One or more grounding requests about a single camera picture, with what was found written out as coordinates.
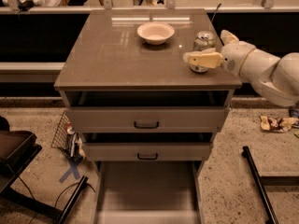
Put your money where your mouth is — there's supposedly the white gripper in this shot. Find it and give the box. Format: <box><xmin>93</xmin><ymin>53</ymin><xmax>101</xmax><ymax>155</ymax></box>
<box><xmin>183</xmin><ymin>30</ymin><xmax>256</xmax><ymax>77</ymax></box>

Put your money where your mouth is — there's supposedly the green 7up soda can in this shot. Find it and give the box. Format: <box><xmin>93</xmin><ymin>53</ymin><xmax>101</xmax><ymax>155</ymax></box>
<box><xmin>189</xmin><ymin>30</ymin><xmax>217</xmax><ymax>74</ymax></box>

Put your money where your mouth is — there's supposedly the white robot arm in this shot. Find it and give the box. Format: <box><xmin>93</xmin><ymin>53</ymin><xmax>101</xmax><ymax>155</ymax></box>
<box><xmin>183</xmin><ymin>30</ymin><xmax>299</xmax><ymax>107</ymax></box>

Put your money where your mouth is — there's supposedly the white ceramic bowl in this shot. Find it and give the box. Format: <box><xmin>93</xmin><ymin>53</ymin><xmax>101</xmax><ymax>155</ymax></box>
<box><xmin>137</xmin><ymin>21</ymin><xmax>175</xmax><ymax>45</ymax></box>

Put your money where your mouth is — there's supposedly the top grey drawer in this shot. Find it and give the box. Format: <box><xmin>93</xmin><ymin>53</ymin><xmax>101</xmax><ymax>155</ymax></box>
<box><xmin>65</xmin><ymin>107</ymin><xmax>228</xmax><ymax>133</ymax></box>

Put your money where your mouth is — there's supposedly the snack packet on floor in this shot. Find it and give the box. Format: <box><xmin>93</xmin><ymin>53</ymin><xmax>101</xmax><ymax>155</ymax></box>
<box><xmin>260</xmin><ymin>116</ymin><xmax>299</xmax><ymax>133</ymax></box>

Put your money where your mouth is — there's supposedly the grey drawer cabinet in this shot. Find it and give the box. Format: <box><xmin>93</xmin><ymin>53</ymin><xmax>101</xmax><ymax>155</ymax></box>
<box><xmin>53</xmin><ymin>8</ymin><xmax>243</xmax><ymax>224</ymax></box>

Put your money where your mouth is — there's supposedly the black bar on right floor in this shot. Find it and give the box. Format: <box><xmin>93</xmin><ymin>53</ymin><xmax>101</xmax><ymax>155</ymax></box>
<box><xmin>242</xmin><ymin>146</ymin><xmax>278</xmax><ymax>224</ymax></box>

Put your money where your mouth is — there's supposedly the black bar on floor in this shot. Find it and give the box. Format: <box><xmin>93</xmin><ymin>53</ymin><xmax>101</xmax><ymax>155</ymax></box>
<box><xmin>242</xmin><ymin>146</ymin><xmax>278</xmax><ymax>224</ymax></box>
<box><xmin>56</xmin><ymin>176</ymin><xmax>88</xmax><ymax>224</ymax></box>

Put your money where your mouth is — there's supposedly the middle grey drawer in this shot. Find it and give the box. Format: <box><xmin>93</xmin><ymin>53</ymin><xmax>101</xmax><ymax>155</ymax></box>
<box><xmin>82</xmin><ymin>143</ymin><xmax>212</xmax><ymax>161</ymax></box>

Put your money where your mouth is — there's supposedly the open bottom grey drawer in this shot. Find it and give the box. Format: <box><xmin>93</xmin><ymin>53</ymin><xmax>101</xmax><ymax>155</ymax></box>
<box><xmin>91</xmin><ymin>161</ymin><xmax>205</xmax><ymax>224</ymax></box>

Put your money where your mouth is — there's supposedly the blue tape cross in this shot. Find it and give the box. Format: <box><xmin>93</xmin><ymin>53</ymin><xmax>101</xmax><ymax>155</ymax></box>
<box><xmin>59</xmin><ymin>159</ymin><xmax>82</xmax><ymax>183</ymax></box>

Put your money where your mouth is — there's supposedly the black bar on left floor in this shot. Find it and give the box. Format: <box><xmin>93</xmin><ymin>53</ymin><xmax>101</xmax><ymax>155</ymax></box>
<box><xmin>56</xmin><ymin>176</ymin><xmax>88</xmax><ymax>224</ymax></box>

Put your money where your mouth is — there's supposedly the wire mesh basket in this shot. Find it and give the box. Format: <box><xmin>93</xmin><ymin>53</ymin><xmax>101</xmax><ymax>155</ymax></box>
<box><xmin>51</xmin><ymin>112</ymin><xmax>69</xmax><ymax>148</ymax></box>

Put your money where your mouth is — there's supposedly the black floor cable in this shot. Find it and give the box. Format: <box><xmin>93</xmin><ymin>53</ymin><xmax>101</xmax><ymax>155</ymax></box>
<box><xmin>18</xmin><ymin>175</ymin><xmax>96</xmax><ymax>209</ymax></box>

